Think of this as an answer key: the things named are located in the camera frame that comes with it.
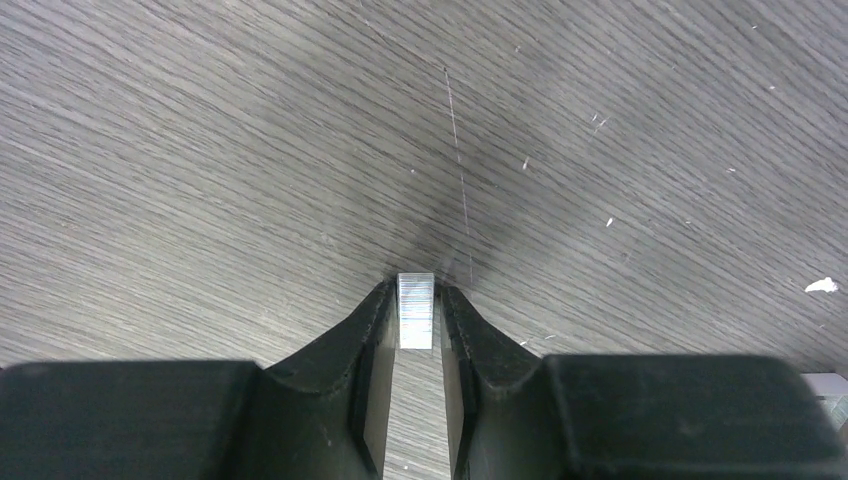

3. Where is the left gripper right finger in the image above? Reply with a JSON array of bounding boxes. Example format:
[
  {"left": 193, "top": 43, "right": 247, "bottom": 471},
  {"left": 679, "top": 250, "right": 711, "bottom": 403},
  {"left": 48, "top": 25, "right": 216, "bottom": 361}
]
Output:
[{"left": 439, "top": 286, "right": 847, "bottom": 479}]

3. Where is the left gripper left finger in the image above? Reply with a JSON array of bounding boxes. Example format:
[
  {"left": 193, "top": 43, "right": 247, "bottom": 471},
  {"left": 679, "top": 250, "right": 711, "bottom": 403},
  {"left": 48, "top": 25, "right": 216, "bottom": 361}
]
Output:
[{"left": 1, "top": 280, "right": 396, "bottom": 479}]

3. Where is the staple tray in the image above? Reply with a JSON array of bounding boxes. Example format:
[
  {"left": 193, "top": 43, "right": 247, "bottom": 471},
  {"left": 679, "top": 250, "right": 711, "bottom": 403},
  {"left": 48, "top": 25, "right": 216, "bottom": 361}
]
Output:
[{"left": 802, "top": 373, "right": 847, "bottom": 431}]

